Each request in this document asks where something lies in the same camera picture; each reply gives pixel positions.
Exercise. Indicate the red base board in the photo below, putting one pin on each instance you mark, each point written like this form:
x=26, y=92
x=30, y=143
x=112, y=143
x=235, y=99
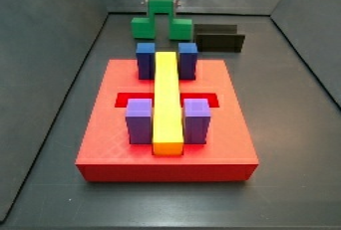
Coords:
x=109, y=159

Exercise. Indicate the dark blue right post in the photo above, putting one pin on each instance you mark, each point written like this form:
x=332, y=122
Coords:
x=188, y=53

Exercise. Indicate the purple post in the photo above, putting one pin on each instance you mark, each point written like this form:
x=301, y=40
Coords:
x=196, y=120
x=140, y=121

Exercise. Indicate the black holder block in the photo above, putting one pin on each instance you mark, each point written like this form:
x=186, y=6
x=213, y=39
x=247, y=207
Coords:
x=217, y=38

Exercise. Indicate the purple left post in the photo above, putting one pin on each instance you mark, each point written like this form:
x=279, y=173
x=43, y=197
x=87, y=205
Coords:
x=140, y=121

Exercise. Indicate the green bridge-shaped block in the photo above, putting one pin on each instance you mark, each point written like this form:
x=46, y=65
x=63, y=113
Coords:
x=145, y=25

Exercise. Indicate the yellow long bar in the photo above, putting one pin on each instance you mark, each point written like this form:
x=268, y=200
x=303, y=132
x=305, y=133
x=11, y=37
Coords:
x=168, y=138

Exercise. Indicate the purple right post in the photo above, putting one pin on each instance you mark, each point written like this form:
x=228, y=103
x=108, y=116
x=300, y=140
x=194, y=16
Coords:
x=196, y=120

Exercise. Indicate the dark blue post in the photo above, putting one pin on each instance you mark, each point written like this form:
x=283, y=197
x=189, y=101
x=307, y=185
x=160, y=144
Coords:
x=146, y=60
x=188, y=53

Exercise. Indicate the dark blue left post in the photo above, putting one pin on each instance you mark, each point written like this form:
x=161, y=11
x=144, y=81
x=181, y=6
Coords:
x=146, y=60

